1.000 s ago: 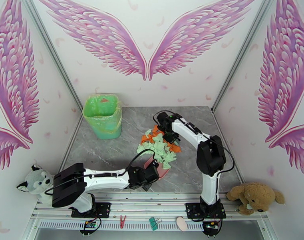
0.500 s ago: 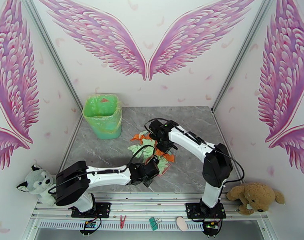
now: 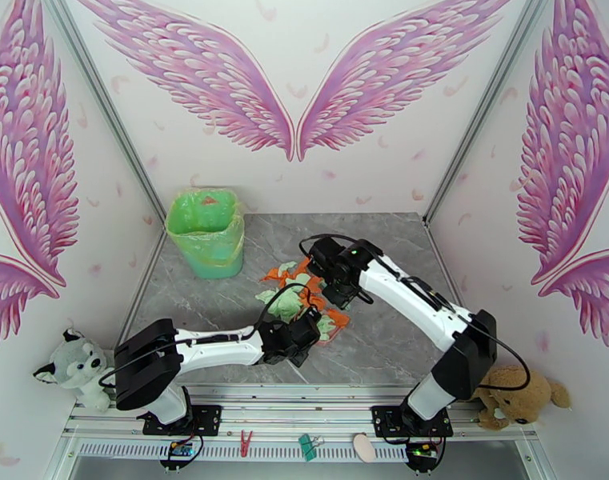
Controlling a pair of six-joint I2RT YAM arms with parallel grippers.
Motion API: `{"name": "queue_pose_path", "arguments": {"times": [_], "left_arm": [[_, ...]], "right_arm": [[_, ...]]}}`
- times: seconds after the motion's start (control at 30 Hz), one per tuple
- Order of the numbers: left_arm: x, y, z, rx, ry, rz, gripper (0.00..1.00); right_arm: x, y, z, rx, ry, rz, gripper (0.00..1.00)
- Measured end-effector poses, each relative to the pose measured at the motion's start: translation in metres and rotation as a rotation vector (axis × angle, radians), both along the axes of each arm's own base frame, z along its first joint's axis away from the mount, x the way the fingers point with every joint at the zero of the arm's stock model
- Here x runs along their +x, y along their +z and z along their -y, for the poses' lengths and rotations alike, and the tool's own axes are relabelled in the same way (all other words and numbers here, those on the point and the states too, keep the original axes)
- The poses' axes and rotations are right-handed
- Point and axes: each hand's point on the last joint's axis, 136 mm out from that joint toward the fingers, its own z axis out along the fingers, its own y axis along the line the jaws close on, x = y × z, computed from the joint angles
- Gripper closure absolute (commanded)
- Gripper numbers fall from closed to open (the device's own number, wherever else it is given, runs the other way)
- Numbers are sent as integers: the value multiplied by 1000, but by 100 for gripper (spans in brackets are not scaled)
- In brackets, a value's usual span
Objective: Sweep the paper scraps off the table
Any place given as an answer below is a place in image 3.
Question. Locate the green plastic trash bin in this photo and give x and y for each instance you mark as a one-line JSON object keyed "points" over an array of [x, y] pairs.
{"points": [[219, 266]]}

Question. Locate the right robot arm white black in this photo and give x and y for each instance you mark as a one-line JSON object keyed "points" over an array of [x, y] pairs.
{"points": [[409, 293]]}

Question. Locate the small circuit board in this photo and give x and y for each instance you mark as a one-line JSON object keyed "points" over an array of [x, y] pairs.
{"points": [[180, 450], [421, 451]]}

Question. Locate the brown teddy bear plush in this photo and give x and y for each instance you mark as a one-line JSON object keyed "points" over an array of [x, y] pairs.
{"points": [[514, 396]]}

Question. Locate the aluminium corner post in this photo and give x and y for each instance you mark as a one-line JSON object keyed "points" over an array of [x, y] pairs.
{"points": [[489, 106], [104, 106]]}

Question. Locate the green plastic bin liner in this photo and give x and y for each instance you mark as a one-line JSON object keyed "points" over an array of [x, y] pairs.
{"points": [[204, 218]]}

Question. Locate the orange cloth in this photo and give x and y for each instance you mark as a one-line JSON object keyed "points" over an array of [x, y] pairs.
{"points": [[315, 292]]}

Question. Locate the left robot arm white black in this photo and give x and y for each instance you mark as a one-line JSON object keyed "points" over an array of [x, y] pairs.
{"points": [[219, 346]]}

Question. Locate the grey white husky plush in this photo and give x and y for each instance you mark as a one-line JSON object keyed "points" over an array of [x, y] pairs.
{"points": [[79, 366]]}

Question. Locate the red clothespin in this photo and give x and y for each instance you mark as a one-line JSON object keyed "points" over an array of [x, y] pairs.
{"points": [[245, 442]]}

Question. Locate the orange paper scrap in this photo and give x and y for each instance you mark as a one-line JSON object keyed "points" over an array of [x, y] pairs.
{"points": [[275, 276], [210, 200], [302, 267], [340, 319]]}

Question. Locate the cream oval tag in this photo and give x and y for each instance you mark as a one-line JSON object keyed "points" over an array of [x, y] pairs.
{"points": [[364, 447]]}

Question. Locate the green paper scrap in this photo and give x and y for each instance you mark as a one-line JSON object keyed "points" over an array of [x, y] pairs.
{"points": [[265, 296], [289, 306], [286, 267], [326, 328]]}

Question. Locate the aluminium mounting rail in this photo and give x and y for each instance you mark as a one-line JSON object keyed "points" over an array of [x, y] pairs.
{"points": [[294, 398]]}

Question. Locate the green binder clip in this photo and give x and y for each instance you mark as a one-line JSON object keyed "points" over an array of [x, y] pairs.
{"points": [[309, 447]]}

